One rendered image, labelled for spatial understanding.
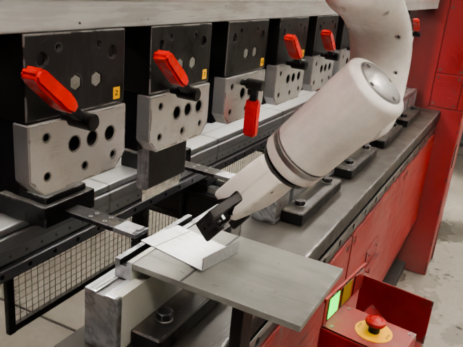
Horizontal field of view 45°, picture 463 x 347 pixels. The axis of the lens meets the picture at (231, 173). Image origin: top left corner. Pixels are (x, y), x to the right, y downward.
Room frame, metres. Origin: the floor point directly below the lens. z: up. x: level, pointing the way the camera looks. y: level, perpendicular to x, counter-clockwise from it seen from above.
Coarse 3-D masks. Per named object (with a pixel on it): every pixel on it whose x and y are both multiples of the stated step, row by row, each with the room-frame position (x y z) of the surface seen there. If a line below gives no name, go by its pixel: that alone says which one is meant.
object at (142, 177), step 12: (180, 144) 0.83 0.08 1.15; (144, 156) 0.76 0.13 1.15; (156, 156) 0.77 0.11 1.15; (168, 156) 0.80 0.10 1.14; (180, 156) 0.83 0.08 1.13; (144, 168) 0.76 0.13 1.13; (156, 168) 0.77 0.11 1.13; (168, 168) 0.80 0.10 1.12; (180, 168) 0.83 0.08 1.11; (144, 180) 0.76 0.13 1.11; (156, 180) 0.77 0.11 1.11; (168, 180) 0.82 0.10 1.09; (144, 192) 0.76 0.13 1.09; (156, 192) 0.79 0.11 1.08
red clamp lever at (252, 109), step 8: (248, 80) 0.91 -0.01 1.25; (256, 80) 0.91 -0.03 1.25; (248, 88) 0.91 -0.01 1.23; (256, 88) 0.90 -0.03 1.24; (264, 88) 0.91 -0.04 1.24; (256, 96) 0.91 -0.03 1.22; (248, 104) 0.90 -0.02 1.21; (256, 104) 0.90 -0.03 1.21; (248, 112) 0.90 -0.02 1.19; (256, 112) 0.90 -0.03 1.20; (248, 120) 0.90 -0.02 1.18; (256, 120) 0.90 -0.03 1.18; (248, 128) 0.90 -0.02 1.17; (256, 128) 0.91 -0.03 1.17
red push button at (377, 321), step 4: (368, 316) 0.93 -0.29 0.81; (372, 316) 0.93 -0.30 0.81; (376, 316) 0.93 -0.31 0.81; (368, 320) 0.92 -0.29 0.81; (372, 320) 0.92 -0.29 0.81; (376, 320) 0.92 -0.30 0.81; (380, 320) 0.92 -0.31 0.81; (384, 320) 0.92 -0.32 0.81; (368, 324) 0.91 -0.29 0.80; (372, 324) 0.91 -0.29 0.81; (376, 324) 0.91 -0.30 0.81; (380, 324) 0.91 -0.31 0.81; (384, 324) 0.91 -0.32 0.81; (368, 328) 0.93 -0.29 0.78; (372, 328) 0.92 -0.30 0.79; (376, 328) 0.91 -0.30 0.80; (380, 328) 0.91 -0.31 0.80; (372, 332) 0.92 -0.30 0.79; (376, 332) 0.91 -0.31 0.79
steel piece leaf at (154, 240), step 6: (174, 228) 0.84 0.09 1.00; (180, 228) 0.84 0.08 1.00; (156, 234) 0.81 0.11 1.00; (162, 234) 0.81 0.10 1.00; (168, 234) 0.82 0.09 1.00; (174, 234) 0.82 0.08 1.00; (180, 234) 0.82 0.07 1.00; (144, 240) 0.79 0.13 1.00; (150, 240) 0.79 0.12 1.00; (156, 240) 0.79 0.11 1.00; (162, 240) 0.79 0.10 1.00; (168, 240) 0.79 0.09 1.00
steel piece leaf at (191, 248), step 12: (180, 240) 0.80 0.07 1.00; (192, 240) 0.80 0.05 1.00; (204, 240) 0.81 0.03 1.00; (168, 252) 0.75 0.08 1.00; (180, 252) 0.76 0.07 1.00; (192, 252) 0.76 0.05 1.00; (204, 252) 0.77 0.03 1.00; (216, 252) 0.73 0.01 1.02; (228, 252) 0.76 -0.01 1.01; (192, 264) 0.72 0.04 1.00; (204, 264) 0.71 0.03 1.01
